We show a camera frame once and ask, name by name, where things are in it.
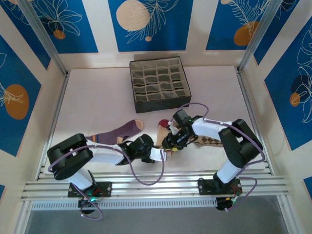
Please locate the beige sock red toe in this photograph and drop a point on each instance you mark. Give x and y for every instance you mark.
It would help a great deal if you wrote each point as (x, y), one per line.
(161, 134)

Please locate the brown argyle sock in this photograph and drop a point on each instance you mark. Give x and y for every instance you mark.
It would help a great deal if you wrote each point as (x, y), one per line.
(209, 142)

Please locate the purple sock beige toe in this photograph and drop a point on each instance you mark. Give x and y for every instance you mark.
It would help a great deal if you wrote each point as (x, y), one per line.
(114, 135)

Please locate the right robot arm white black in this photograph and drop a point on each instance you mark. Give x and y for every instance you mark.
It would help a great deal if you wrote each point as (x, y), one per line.
(234, 146)

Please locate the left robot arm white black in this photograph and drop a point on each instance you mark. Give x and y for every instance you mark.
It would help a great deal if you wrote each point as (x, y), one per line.
(80, 142)

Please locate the dark fabric sock organizer box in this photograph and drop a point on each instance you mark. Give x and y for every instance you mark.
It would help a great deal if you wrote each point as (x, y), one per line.
(161, 107)

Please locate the black controller module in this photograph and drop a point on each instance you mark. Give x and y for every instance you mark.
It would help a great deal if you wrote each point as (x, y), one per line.
(85, 203)
(221, 203)

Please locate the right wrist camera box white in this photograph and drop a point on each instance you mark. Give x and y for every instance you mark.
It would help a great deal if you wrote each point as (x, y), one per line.
(172, 128)

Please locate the aluminium mounting rail beam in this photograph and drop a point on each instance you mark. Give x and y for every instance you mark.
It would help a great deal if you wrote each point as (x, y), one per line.
(156, 187)

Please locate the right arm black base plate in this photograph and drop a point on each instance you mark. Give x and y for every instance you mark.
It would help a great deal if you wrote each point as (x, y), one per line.
(207, 187)

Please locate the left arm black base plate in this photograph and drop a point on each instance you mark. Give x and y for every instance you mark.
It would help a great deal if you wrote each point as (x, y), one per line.
(104, 189)

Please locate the aluminium table side rail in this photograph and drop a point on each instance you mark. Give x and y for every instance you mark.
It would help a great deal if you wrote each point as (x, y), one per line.
(246, 97)
(59, 102)

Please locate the aluminium frame post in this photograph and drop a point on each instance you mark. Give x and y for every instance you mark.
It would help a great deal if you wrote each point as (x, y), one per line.
(46, 39)
(258, 31)

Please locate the aluminium frame leg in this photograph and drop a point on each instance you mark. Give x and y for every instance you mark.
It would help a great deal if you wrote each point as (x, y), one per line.
(287, 214)
(23, 217)

